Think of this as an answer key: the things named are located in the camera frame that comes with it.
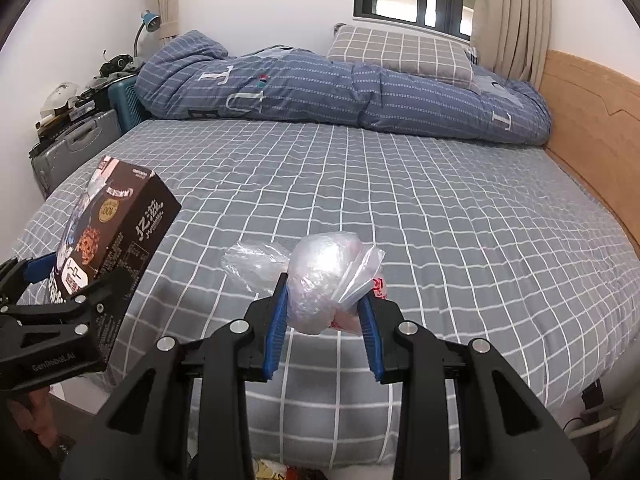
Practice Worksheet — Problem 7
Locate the grey checked pillow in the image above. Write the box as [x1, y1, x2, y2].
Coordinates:
[327, 24, 476, 87]

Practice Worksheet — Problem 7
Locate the bed with grey checked sheet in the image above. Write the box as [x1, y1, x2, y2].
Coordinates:
[10, 117, 640, 471]

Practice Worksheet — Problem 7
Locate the grey hard suitcase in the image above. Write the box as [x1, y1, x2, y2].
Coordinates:
[30, 110, 123, 196]

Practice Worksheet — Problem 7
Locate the white plastic item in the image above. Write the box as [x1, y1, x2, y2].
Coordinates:
[44, 82, 78, 113]

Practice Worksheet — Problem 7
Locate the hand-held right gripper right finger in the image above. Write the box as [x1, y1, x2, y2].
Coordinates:
[359, 291, 592, 480]

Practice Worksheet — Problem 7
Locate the blue desk lamp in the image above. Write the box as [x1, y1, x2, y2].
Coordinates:
[132, 10, 162, 61]

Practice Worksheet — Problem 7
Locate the teal plastic crate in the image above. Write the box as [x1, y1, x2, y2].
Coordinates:
[107, 76, 148, 133]

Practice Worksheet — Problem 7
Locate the person's left hand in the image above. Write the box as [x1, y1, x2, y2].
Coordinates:
[12, 384, 57, 444]

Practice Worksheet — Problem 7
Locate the dark clutter pile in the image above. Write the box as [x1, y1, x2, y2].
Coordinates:
[32, 52, 143, 146]

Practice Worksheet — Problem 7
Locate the clear plastic bag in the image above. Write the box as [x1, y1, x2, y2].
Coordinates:
[221, 230, 396, 336]

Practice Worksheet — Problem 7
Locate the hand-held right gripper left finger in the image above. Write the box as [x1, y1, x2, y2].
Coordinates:
[75, 271, 291, 480]

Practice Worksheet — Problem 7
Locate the brown cookie box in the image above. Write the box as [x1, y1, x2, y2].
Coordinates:
[47, 155, 182, 373]

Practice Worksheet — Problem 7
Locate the white power strip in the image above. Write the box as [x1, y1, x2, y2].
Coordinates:
[565, 405, 631, 441]

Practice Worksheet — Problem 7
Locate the wooden headboard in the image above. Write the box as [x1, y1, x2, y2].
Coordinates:
[540, 49, 640, 256]

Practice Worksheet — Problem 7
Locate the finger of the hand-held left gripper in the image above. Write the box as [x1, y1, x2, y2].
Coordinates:
[0, 254, 57, 309]
[49, 265, 133, 322]

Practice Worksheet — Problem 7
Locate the blue striped quilt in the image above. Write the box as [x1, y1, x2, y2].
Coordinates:
[136, 30, 553, 147]

